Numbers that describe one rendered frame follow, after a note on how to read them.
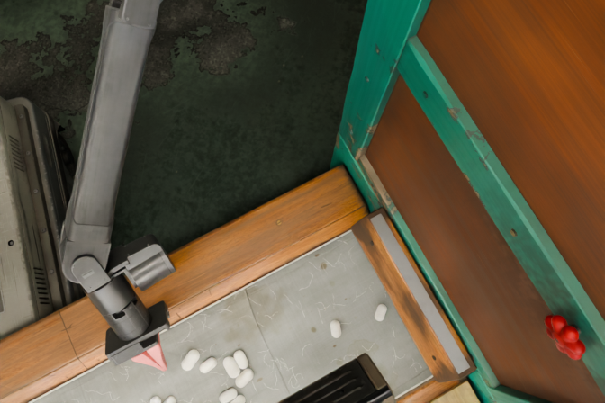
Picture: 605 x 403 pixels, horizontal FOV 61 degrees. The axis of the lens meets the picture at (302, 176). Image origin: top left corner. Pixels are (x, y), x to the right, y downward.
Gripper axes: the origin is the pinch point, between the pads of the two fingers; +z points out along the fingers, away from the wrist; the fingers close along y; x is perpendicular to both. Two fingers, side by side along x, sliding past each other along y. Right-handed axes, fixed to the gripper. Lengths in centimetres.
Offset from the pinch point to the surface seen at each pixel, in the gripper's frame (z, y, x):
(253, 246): -5.3, 21.8, 11.2
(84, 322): -7.0, -10.8, 12.2
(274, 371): 12.6, 15.1, -0.7
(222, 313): 2.3, 11.3, 7.9
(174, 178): 9, 6, 99
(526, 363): 3, 46, -31
